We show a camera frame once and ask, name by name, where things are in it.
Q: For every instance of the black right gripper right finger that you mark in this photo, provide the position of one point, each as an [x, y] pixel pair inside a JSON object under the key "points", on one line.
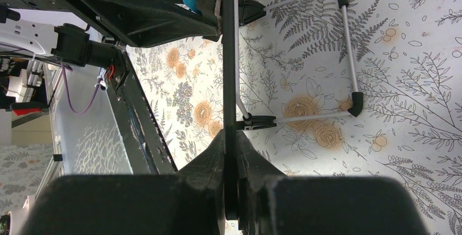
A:
{"points": [[271, 202]]}

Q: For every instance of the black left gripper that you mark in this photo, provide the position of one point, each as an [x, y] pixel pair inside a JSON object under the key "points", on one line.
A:
{"points": [[145, 23]]}

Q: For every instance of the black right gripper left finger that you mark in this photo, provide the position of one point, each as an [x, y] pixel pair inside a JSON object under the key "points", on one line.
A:
{"points": [[189, 201]]}

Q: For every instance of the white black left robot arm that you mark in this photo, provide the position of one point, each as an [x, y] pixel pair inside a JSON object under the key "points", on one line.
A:
{"points": [[44, 39]]}

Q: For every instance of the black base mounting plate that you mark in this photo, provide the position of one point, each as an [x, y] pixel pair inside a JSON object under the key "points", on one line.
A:
{"points": [[144, 143]]}

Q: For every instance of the floral table mat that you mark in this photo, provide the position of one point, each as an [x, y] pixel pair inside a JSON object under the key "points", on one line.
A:
{"points": [[382, 77]]}

